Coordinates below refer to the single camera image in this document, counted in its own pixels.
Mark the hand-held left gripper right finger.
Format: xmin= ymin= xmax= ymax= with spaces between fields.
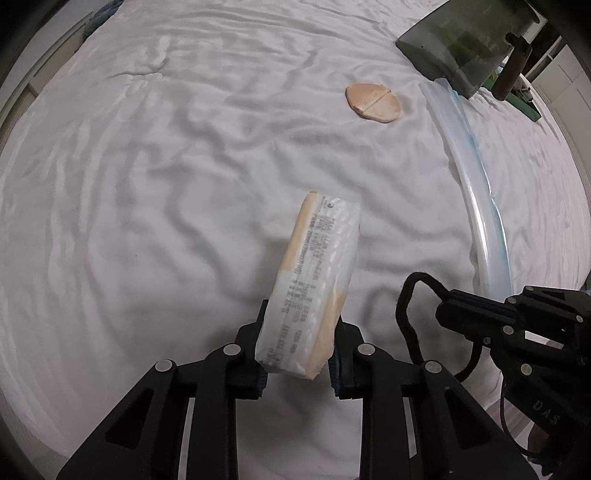
xmin=325 ymin=315 xmax=532 ymax=480

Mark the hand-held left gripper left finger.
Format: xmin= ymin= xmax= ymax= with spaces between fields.
xmin=55 ymin=300 xmax=271 ymax=480

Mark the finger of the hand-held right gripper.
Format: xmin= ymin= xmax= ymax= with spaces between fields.
xmin=450 ymin=286 xmax=585 ymax=331
xmin=436 ymin=304 xmax=528 ymax=350

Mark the clear packet of beige pads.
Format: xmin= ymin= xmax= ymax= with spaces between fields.
xmin=254 ymin=190 xmax=361 ymax=381

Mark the clear zip bag blue strip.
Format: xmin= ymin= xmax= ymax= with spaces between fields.
xmin=418 ymin=78 xmax=513 ymax=303

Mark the green metal tray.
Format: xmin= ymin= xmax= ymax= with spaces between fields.
xmin=480 ymin=60 xmax=541 ymax=123

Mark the round beige powder puff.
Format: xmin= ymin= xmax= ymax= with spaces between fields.
xmin=345 ymin=82 xmax=402 ymax=124

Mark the blue knitted cloth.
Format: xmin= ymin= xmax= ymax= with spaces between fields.
xmin=90 ymin=0 xmax=123 ymax=26

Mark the grey pitcher with dark handle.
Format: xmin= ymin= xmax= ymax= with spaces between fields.
xmin=396 ymin=0 xmax=541 ymax=100

